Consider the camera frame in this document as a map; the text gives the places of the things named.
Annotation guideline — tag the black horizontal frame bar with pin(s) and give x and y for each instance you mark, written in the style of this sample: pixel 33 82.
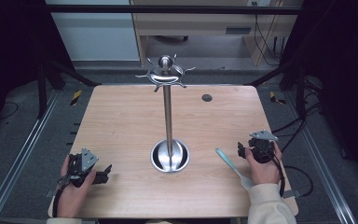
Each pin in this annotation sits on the black horizontal frame bar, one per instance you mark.
pixel 167 9

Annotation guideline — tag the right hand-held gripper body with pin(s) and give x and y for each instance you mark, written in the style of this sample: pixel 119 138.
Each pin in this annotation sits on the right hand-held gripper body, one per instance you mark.
pixel 262 149

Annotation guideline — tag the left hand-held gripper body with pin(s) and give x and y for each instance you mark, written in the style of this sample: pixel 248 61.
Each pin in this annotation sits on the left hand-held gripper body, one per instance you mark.
pixel 88 159

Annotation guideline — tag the person's left hand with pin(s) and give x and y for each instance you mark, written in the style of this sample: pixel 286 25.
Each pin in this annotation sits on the person's left hand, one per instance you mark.
pixel 74 194

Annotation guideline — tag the steel utensil rack stand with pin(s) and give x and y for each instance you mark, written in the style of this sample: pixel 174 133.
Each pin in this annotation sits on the steel utensil rack stand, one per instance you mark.
pixel 168 130

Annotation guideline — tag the aluminium floor rail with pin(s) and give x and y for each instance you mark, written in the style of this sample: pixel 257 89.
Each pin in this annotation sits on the aluminium floor rail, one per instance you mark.
pixel 21 155
pixel 323 155

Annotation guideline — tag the light wooden desk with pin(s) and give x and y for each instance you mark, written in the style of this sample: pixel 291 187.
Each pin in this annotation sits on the light wooden desk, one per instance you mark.
pixel 199 25

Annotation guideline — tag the grey table bracket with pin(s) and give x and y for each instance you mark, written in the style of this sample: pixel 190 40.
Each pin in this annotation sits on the grey table bracket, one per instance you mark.
pixel 50 193
pixel 292 193

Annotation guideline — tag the white cabinet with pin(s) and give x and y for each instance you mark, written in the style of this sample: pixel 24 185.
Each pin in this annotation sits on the white cabinet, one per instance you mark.
pixel 96 34

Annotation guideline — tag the yellow black striped tape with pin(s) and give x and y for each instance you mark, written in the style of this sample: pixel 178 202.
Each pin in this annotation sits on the yellow black striped tape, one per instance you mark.
pixel 76 97
pixel 275 99

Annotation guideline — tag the black metal frame strut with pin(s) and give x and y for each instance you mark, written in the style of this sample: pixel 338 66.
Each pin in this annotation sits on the black metal frame strut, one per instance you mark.
pixel 71 74
pixel 292 71

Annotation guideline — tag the person's right hand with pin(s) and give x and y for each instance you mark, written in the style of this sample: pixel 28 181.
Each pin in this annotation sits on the person's right hand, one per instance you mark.
pixel 265 172

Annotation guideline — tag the round grey table grommet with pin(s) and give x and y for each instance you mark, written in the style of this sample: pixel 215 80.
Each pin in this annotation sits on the round grey table grommet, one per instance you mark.
pixel 207 98

